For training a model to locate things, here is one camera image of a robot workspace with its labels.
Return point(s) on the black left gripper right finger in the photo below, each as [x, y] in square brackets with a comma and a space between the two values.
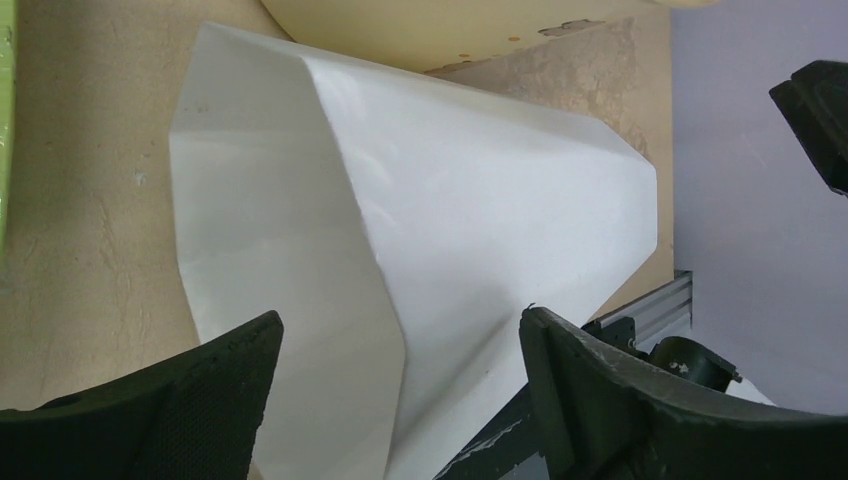
[604, 413]

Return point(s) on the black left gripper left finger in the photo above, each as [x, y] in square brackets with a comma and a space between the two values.
[192, 416]

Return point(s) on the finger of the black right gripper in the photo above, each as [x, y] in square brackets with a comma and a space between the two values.
[813, 101]

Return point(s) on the white octagonal large container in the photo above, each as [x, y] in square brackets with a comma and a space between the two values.
[398, 224]

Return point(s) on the cream printed bucket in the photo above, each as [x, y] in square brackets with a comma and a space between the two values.
[435, 36]

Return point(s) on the lime green tray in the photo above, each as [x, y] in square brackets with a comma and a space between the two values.
[9, 21]

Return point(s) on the aluminium table frame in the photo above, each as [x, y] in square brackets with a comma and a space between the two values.
[663, 312]

